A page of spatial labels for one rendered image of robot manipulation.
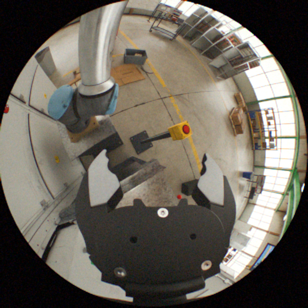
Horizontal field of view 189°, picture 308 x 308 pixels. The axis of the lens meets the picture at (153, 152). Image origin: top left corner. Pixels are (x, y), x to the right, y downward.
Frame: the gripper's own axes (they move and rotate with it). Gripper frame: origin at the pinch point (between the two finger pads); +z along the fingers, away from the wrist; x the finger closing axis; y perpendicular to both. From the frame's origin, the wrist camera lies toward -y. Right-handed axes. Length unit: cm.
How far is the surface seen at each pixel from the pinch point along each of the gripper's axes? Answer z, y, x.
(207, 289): -60, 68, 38
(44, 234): -24, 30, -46
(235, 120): 232, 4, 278
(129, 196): 12.4, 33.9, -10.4
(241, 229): -83, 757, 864
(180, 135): 31.9, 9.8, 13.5
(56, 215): -10, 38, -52
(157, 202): 14.0, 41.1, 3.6
